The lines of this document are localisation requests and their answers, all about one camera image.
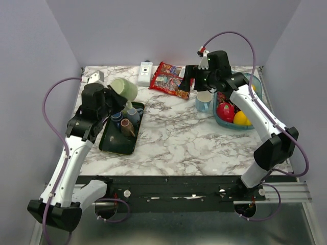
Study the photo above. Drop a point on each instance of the light blue mug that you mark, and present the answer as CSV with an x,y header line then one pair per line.
x,y
203,100

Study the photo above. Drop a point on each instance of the aluminium rail frame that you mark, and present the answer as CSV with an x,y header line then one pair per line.
x,y
282,218

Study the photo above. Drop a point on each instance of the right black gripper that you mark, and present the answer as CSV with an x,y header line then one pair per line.
x,y
192,71

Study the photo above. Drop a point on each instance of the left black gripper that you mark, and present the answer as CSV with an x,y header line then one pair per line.
x,y
120,102

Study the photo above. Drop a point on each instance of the dark blue mug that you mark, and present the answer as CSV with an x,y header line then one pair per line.
x,y
116,119

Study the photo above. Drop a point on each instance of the red dragon fruit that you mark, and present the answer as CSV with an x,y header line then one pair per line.
x,y
226,112

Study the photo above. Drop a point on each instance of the light green mug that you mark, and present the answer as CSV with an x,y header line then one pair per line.
x,y
126,89

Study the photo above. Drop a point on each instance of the dark green tray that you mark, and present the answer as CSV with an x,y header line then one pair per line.
x,y
113,141

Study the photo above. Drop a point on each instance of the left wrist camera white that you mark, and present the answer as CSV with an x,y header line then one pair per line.
x,y
97,77

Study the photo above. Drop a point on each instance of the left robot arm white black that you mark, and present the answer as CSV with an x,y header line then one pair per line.
x,y
59,206

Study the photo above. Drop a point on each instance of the purple grapes in bowl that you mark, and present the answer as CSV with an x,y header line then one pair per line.
x,y
221,98

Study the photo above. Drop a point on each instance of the yellow lemon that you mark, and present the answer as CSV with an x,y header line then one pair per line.
x,y
241,119

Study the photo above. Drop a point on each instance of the brown striped mug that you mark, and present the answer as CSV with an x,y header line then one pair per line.
x,y
127,128

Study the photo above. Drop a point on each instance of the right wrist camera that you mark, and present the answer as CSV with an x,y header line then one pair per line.
x,y
202,53

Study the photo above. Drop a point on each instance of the grey blue mug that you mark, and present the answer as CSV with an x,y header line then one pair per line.
x,y
134,115

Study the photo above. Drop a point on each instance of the white power strip box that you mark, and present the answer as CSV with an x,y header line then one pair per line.
x,y
144,75

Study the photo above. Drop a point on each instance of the red snack bag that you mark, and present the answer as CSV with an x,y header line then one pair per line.
x,y
167,79

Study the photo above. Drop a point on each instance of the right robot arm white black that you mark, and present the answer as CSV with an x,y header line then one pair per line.
x,y
278,141

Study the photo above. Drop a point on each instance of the teal plastic fruit bowl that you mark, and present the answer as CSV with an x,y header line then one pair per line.
x,y
256,82

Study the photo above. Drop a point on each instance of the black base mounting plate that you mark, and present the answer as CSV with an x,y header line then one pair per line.
x,y
172,194

